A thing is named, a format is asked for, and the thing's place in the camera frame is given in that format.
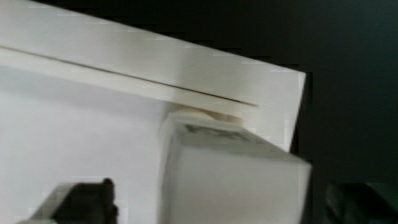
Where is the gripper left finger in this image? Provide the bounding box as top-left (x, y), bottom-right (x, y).
top-left (16, 178), bottom-right (119, 224)

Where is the white square tabletop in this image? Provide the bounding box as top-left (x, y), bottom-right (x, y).
top-left (0, 0), bottom-right (305, 224)

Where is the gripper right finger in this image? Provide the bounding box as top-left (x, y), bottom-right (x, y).
top-left (321, 183), bottom-right (398, 224)

